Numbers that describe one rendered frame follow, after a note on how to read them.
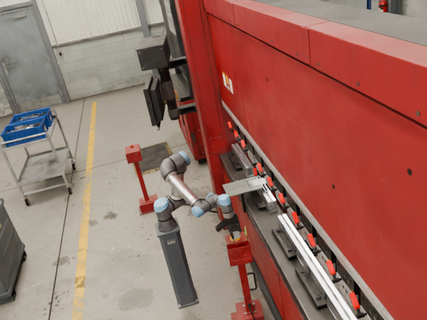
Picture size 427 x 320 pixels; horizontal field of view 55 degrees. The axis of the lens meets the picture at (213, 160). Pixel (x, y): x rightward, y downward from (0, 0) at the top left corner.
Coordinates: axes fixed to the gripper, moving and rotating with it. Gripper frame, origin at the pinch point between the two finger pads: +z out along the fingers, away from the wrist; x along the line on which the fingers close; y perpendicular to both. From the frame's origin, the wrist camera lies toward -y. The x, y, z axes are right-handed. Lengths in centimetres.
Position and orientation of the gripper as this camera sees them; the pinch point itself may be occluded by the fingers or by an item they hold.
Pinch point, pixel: (233, 239)
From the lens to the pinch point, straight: 283.2
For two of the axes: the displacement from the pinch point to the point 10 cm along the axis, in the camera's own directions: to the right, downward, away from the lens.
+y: 9.6, -2.7, -0.5
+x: -0.8, -4.4, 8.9
